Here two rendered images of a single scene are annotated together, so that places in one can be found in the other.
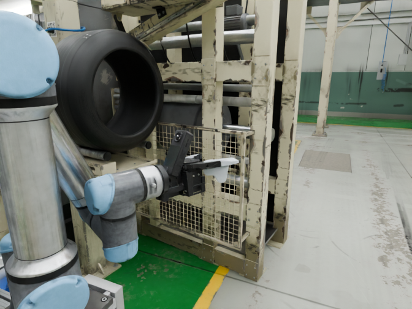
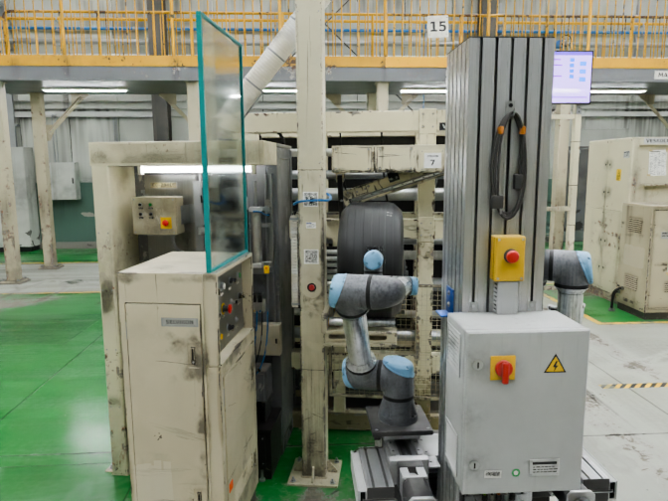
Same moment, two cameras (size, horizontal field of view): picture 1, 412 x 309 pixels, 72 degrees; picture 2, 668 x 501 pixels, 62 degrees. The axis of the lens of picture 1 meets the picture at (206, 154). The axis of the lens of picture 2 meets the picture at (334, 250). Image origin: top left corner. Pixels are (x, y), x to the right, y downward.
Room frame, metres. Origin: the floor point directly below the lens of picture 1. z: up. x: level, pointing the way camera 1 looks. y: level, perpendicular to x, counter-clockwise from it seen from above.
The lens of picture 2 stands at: (-0.89, 1.97, 1.66)
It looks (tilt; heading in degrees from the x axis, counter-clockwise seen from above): 8 degrees down; 333
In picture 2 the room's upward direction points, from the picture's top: straight up
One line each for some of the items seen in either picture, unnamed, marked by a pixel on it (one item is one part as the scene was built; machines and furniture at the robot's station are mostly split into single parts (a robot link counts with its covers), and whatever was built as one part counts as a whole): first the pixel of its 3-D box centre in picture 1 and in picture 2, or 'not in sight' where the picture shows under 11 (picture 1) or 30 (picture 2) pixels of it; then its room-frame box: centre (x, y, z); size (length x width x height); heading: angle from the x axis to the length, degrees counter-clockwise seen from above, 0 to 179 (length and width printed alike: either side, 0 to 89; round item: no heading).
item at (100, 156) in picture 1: (86, 151); (362, 322); (1.42, 0.62, 0.90); 0.35 x 0.05 x 0.05; 57
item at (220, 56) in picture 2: not in sight; (226, 148); (1.39, 1.29, 1.74); 0.55 x 0.02 x 0.95; 147
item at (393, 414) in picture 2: not in sight; (398, 405); (0.77, 0.84, 0.77); 0.15 x 0.15 x 0.10
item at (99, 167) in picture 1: (86, 163); (361, 334); (1.42, 0.62, 0.83); 0.36 x 0.09 x 0.06; 57
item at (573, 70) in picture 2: not in sight; (563, 78); (3.39, -3.01, 2.60); 0.60 x 0.05 x 0.55; 66
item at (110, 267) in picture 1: (92, 267); (315, 469); (1.67, 0.77, 0.02); 0.27 x 0.27 x 0.04; 57
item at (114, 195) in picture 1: (115, 192); not in sight; (0.56, 0.19, 1.04); 0.11 x 0.08 x 0.09; 130
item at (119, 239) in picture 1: (116, 230); not in sight; (0.57, 0.20, 0.94); 0.11 x 0.08 x 0.11; 40
